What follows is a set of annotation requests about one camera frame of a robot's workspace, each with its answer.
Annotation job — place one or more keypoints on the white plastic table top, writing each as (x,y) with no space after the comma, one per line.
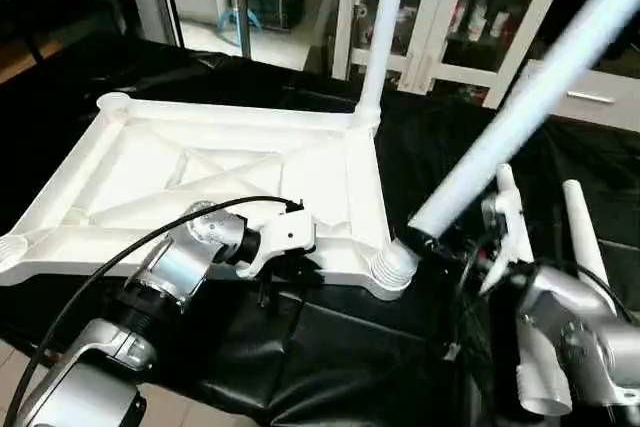
(170,167)

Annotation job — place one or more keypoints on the light blue plastic object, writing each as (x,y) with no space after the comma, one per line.
(240,19)

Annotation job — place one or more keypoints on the white drawer unit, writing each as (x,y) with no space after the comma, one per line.
(590,97)

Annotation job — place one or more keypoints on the black plastic mat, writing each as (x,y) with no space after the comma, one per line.
(330,357)

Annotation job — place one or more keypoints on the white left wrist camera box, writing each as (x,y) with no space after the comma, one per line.
(278,239)

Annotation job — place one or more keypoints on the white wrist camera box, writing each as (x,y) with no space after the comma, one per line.
(278,239)
(510,227)

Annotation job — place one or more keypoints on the white plastic table leg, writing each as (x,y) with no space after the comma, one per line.
(540,377)
(382,37)
(540,87)
(582,227)

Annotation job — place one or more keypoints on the white glass-door cabinet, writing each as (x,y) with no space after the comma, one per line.
(450,17)

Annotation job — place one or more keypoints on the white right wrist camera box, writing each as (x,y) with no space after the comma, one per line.
(510,227)

